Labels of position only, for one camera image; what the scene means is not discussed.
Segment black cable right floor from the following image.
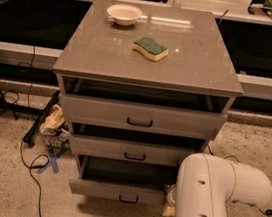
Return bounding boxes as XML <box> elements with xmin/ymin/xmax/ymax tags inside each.
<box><xmin>215</xmin><ymin>154</ymin><xmax>272</xmax><ymax>217</ymax></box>

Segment grey drawer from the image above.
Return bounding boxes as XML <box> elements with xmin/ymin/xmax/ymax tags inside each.
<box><xmin>69</xmin><ymin>155</ymin><xmax>178</xmax><ymax>205</ymax></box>
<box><xmin>69</xmin><ymin>134</ymin><xmax>195</xmax><ymax>166</ymax></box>
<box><xmin>59</xmin><ymin>94</ymin><xmax>227</xmax><ymax>140</ymax></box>

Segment black cable floor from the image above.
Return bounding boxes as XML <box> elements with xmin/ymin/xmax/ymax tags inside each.
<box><xmin>10</xmin><ymin>138</ymin><xmax>55</xmax><ymax>217</ymax></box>
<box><xmin>215</xmin><ymin>154</ymin><xmax>272</xmax><ymax>217</ymax></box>

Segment black cable left floor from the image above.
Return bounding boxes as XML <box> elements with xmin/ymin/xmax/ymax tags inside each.
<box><xmin>10</xmin><ymin>138</ymin><xmax>55</xmax><ymax>217</ymax></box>

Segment crumpled bag of items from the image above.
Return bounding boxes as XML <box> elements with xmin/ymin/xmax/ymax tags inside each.
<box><xmin>39</xmin><ymin>104</ymin><xmax>70</xmax><ymax>149</ymax></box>

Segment grey drawer cabinet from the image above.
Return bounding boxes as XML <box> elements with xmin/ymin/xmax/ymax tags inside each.
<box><xmin>37</xmin><ymin>0</ymin><xmax>255</xmax><ymax>204</ymax></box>

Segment white bowl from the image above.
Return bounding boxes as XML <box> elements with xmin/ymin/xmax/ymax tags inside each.
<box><xmin>107</xmin><ymin>4</ymin><xmax>142</xmax><ymax>26</ymax></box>

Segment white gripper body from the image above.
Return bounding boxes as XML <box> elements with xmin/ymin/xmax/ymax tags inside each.
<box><xmin>166</xmin><ymin>184</ymin><xmax>177</xmax><ymax>207</ymax></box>

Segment blue tape cross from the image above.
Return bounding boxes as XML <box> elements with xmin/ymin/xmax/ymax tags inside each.
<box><xmin>36</xmin><ymin>147</ymin><xmax>66</xmax><ymax>174</ymax></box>

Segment green yellow sponge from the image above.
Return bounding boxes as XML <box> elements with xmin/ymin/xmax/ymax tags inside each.
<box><xmin>132</xmin><ymin>36</ymin><xmax>169</xmax><ymax>62</ymax></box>

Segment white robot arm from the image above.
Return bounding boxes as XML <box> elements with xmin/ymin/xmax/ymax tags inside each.
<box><xmin>166</xmin><ymin>153</ymin><xmax>272</xmax><ymax>217</ymax></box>

